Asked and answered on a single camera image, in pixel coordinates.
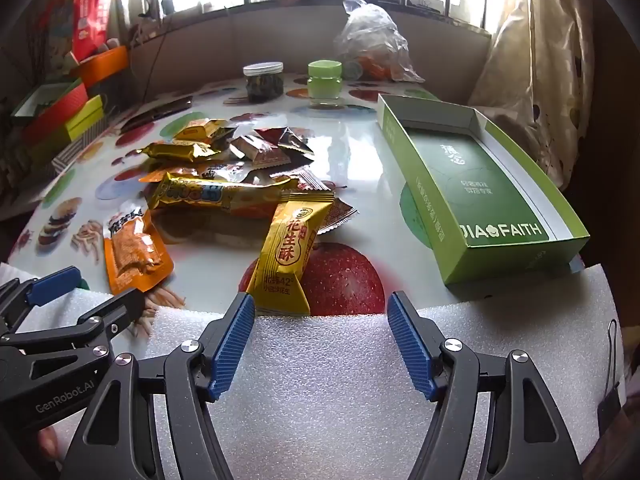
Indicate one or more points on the yellow peanut snack packet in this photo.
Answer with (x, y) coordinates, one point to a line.
(200, 130)
(290, 255)

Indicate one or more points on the red paper bag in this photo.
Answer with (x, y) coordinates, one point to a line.
(95, 15)

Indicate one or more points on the person's left hand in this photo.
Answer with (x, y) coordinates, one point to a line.
(50, 441)

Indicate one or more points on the white foam sheet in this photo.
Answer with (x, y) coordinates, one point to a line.
(325, 385)

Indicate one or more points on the green cardboard box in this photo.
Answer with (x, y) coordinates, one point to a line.
(450, 185)

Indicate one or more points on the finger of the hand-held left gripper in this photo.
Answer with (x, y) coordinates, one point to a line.
(52, 285)
(117, 310)

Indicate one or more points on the clear jar with dark contents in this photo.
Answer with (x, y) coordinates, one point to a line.
(263, 82)

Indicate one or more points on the red textured box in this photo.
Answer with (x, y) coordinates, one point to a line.
(55, 112)

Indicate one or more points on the beige patterned curtain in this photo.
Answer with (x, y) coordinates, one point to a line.
(540, 60)

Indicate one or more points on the clear plastic bag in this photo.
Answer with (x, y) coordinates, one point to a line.
(372, 35)

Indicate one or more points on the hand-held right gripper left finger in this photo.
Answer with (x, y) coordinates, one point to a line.
(232, 345)

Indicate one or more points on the dark smartphone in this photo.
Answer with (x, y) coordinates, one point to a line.
(157, 110)

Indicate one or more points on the pink red snack packet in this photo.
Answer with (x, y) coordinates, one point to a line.
(260, 152)

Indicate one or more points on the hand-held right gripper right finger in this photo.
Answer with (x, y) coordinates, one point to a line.
(412, 342)

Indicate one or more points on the orange konjac snack packet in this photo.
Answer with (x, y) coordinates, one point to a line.
(167, 175)
(132, 255)

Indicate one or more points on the black white striped box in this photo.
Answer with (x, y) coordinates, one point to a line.
(75, 152)

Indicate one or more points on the green lidded jar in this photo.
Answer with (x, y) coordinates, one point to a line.
(325, 82)

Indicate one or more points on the orange box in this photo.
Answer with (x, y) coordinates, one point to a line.
(105, 65)

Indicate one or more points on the pale pink snack packet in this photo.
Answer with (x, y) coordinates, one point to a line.
(302, 181)

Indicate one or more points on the dark red snack packet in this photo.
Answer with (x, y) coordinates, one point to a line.
(295, 141)

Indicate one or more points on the golden foil snack packet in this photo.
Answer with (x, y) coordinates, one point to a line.
(175, 150)

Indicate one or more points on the long yellow snack bar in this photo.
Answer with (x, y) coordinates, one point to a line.
(220, 197)

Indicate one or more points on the lime green box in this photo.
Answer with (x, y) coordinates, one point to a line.
(82, 120)

